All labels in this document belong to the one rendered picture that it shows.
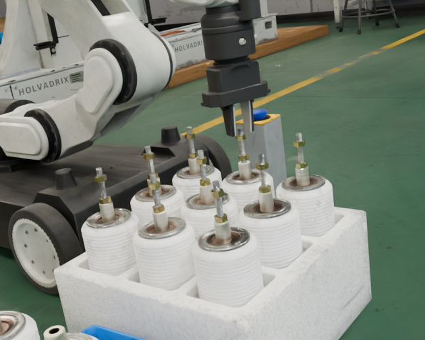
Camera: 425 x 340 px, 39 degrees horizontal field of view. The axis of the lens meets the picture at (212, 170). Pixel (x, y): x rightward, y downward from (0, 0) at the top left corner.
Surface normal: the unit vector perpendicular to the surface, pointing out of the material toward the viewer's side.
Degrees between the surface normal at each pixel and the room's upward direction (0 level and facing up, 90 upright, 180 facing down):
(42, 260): 90
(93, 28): 90
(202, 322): 90
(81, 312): 90
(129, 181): 46
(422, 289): 0
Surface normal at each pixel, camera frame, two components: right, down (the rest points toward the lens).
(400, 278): -0.14, -0.94
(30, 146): -0.62, 0.33
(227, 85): 0.48, 0.21
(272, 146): 0.80, 0.07
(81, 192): 0.45, -0.60
